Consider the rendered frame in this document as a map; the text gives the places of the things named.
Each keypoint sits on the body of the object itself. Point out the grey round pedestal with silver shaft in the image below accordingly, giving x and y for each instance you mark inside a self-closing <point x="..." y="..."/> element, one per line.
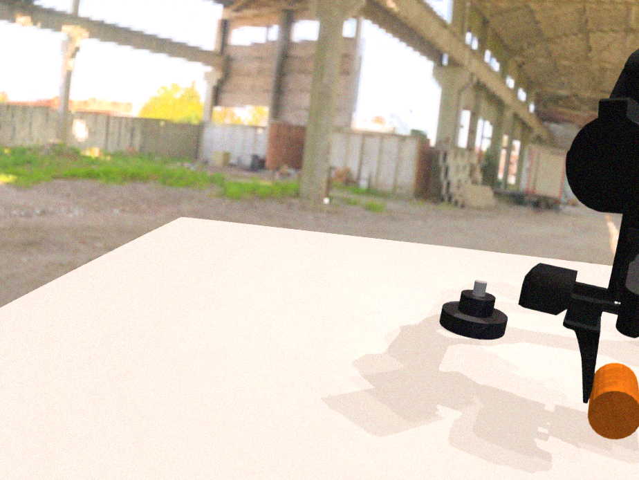
<point x="474" y="316"/>

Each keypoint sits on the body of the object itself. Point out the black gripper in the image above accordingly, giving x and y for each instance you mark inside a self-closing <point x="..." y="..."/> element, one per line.
<point x="553" y="289"/>

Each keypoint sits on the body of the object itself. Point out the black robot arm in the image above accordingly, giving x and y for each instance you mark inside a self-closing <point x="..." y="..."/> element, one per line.
<point x="602" y="169"/>

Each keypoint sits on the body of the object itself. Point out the orange knob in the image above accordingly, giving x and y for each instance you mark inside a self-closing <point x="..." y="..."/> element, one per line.
<point x="613" y="410"/>

